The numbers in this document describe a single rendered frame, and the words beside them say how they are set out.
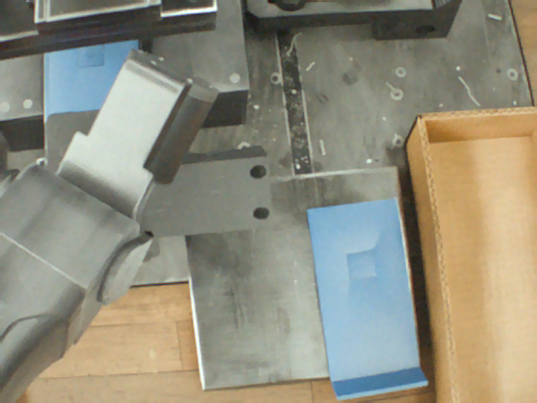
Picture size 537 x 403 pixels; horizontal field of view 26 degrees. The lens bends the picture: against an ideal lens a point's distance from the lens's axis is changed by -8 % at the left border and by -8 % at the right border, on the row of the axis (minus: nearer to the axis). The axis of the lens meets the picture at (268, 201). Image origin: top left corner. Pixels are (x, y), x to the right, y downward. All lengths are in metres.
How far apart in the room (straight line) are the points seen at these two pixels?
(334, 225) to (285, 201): 0.04
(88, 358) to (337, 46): 0.33
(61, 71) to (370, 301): 0.29
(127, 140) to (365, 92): 0.39
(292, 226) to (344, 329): 0.09
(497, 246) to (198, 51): 0.29
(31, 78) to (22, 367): 0.39
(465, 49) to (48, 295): 0.55
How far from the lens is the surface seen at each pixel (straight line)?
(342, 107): 0.99
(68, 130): 0.77
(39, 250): 0.58
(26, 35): 0.76
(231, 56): 0.91
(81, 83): 0.90
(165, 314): 0.94
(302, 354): 0.92
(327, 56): 1.00
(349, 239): 0.93
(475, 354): 0.95
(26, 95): 0.91
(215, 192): 0.73
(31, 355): 0.56
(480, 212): 0.98
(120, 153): 0.64
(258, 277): 0.93
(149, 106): 0.64
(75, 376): 0.94
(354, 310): 0.92
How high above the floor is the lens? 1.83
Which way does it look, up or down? 75 degrees down
